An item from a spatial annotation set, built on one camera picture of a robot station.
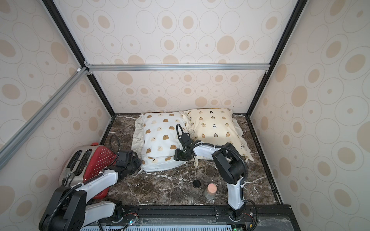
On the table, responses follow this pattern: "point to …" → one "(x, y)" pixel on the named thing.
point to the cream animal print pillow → (217, 125)
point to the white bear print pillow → (154, 138)
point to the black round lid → (196, 183)
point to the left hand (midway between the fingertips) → (145, 158)
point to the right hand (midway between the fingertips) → (181, 156)
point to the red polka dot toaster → (85, 163)
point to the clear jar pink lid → (210, 192)
